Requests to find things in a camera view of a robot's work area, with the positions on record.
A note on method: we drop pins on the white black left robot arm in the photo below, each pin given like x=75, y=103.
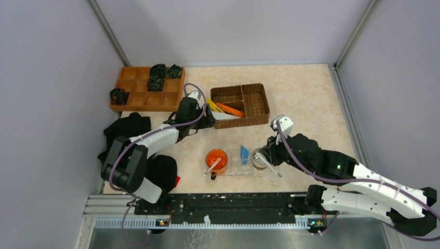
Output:
x=124, y=166

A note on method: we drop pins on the red small object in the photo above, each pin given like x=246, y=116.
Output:
x=177, y=181

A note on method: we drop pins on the white grey toothpaste tube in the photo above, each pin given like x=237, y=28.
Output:
x=223, y=116

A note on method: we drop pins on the black green rolled sock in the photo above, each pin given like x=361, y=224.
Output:
x=174, y=72

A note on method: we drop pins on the yellow toothbrush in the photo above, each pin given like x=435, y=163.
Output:
x=213, y=106

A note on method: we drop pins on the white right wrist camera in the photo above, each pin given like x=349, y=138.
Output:
x=282, y=124

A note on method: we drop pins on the brown wicker divided basket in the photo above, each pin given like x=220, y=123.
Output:
x=250, y=99

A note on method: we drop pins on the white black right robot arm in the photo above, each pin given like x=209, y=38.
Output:
x=353, y=188

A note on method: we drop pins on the clear textured plastic tray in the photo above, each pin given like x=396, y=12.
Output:
x=236, y=169

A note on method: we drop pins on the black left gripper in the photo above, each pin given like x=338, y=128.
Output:
x=207, y=116

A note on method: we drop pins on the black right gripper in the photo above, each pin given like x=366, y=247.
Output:
x=270, y=151

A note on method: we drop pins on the orange translucent plastic mug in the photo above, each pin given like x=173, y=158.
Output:
x=221, y=168

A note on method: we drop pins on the black cloth pile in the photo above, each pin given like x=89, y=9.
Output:
x=160, y=169

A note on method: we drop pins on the orange toothbrush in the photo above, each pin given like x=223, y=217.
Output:
x=230, y=110

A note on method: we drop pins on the orange wooden compartment tray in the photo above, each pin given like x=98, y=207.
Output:
x=134, y=82

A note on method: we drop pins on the black orange rolled sock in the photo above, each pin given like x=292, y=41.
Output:
x=118, y=96

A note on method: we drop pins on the black patterned rolled sock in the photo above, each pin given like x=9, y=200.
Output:
x=155, y=84

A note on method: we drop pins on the metal cup orange base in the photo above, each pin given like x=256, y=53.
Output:
x=258, y=164

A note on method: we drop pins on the blue toothbrush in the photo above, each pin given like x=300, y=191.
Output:
x=244, y=155

